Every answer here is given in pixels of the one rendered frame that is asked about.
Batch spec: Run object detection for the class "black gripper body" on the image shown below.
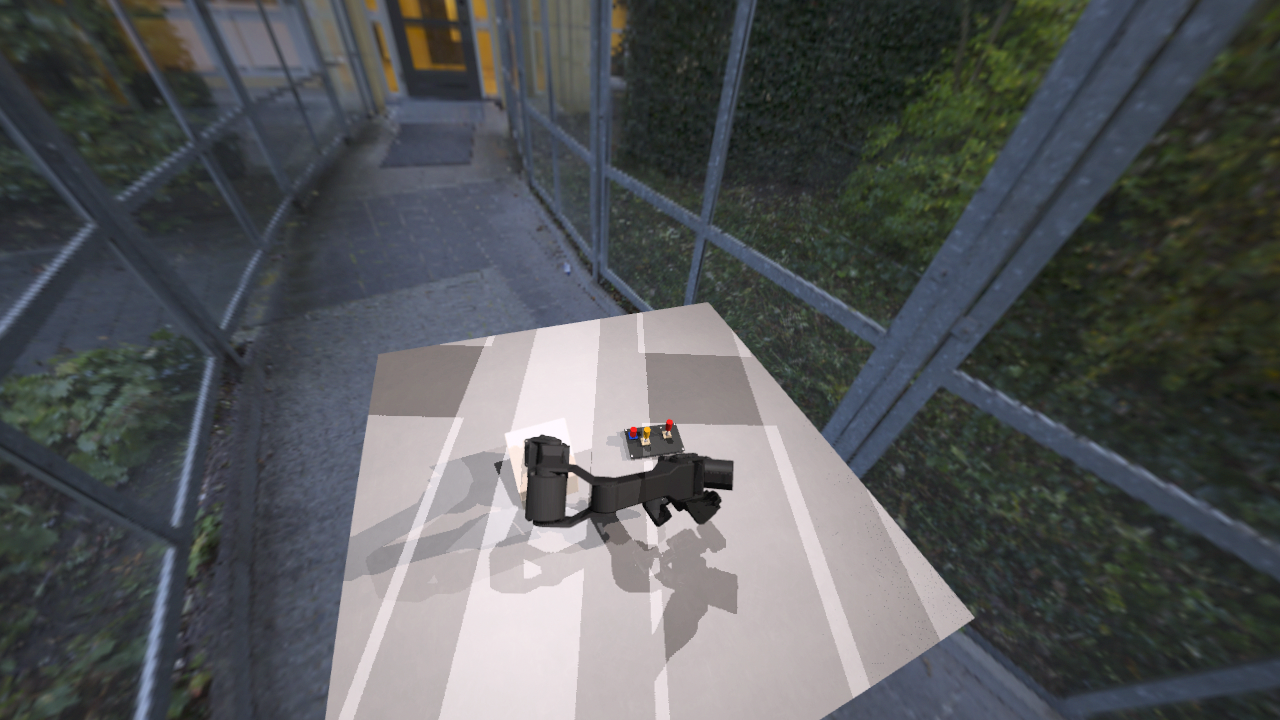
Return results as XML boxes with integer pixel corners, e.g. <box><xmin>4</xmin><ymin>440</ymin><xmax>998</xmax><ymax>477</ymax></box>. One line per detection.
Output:
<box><xmin>643</xmin><ymin>497</ymin><xmax>681</xmax><ymax>527</ymax></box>

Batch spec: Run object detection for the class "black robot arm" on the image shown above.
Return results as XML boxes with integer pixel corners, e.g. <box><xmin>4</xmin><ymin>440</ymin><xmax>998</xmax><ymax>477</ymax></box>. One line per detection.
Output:
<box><xmin>525</xmin><ymin>436</ymin><xmax>733</xmax><ymax>528</ymax></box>

